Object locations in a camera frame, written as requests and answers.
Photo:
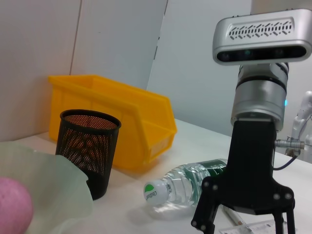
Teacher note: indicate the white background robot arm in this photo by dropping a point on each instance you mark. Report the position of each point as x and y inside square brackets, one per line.
[304, 107]

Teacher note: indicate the pale green glass fruit plate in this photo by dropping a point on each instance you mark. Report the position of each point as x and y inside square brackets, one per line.
[48, 182]

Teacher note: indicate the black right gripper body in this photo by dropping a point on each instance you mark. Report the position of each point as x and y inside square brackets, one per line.
[251, 170]

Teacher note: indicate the black mesh pen holder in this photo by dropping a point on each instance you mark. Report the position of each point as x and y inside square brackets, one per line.
[85, 146]

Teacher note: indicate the yellow plastic bin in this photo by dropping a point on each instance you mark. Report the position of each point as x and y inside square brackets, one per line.
[109, 97]

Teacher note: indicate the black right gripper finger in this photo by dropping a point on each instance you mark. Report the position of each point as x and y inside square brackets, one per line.
[285, 219]
[206, 214]

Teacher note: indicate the clear green-label water bottle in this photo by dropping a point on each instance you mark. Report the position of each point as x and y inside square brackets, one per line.
[180, 180]

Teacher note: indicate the pink toy peach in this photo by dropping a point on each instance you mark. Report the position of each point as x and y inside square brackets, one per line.
[12, 204]

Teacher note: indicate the silver ballpoint pen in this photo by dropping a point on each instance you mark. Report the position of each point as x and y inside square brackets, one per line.
[234, 215]

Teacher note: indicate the transparent plastic ruler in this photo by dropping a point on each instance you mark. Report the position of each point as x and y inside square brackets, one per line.
[243, 229]

